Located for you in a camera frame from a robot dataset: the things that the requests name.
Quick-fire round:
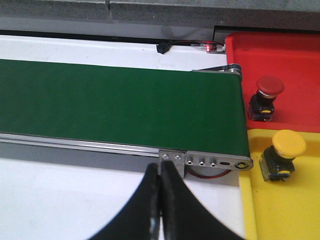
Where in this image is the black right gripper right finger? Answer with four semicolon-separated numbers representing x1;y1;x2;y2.
160;160;243;240

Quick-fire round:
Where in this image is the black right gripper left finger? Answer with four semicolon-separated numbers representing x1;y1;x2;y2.
90;163;160;240

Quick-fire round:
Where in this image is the yellow mushroom push button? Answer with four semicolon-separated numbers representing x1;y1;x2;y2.
259;129;307;182

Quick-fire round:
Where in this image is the red mushroom push button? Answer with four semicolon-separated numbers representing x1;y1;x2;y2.
247;75;285;122

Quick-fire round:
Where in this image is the green conveyor belt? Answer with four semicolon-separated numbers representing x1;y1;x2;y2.
0;59;249;156

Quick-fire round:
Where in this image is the small black sensor block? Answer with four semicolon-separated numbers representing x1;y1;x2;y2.
156;42;171;55

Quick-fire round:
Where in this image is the small circuit board red led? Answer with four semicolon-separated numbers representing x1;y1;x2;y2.
191;43;226;54

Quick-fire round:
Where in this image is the red plastic tray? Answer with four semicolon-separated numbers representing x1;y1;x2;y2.
225;32;320;133

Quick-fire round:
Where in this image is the grey stone counter slab left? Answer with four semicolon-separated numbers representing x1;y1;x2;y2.
0;0;110;25

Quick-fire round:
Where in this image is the metal conveyor end bracket right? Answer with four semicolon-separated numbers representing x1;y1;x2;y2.
158;149;254;178

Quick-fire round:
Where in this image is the aluminium conveyor side rail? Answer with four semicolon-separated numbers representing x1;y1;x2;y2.
0;133;159;158

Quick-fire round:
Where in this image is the red and black wire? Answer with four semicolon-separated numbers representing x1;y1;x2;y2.
167;39;216;46

